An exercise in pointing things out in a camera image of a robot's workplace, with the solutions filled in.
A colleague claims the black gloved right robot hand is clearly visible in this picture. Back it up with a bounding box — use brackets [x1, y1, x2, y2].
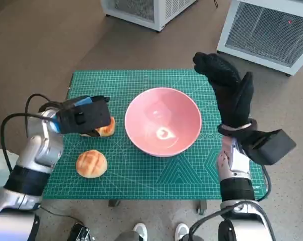
[193, 52, 254, 129]

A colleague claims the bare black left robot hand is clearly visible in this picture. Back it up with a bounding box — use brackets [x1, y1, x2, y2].
[62, 95, 112, 138]

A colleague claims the long braided toy bread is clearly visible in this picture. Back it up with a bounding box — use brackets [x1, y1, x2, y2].
[80, 116, 116, 138]

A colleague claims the round toy bread bun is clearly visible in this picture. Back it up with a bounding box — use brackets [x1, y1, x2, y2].
[75, 149, 108, 179]

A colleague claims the pink bowl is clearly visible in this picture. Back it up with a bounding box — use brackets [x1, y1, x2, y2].
[124, 87, 202, 158]

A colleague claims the white mesh cabinet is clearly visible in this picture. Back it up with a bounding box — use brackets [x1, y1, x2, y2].
[216, 0, 303, 77]
[100, 0, 199, 32]

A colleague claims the green cutting mat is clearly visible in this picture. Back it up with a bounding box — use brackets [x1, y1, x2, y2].
[43, 69, 269, 200]

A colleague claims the black device on floor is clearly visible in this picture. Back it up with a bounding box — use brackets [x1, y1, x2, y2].
[70, 222, 91, 241]

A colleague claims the white shoe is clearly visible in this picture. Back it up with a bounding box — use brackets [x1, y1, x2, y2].
[132, 222, 148, 241]
[175, 222, 191, 241]

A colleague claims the grey leg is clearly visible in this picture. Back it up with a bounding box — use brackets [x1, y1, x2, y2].
[116, 230, 139, 241]

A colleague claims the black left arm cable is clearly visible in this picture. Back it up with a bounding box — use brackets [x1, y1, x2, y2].
[25, 93, 67, 115]
[0, 113, 60, 174]

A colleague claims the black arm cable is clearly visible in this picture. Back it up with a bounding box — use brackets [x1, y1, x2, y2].
[25, 93, 67, 115]
[189, 202, 247, 241]
[0, 113, 60, 174]

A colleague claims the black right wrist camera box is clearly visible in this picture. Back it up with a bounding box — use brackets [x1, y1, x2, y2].
[241, 129, 297, 166]

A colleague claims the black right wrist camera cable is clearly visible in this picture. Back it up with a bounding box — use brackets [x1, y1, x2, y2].
[255, 164, 271, 202]

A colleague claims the thin black floor cable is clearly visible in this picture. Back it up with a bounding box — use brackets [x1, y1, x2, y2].
[40, 205, 86, 225]

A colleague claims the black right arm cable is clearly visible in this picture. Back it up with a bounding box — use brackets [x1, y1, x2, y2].
[189, 202, 247, 241]

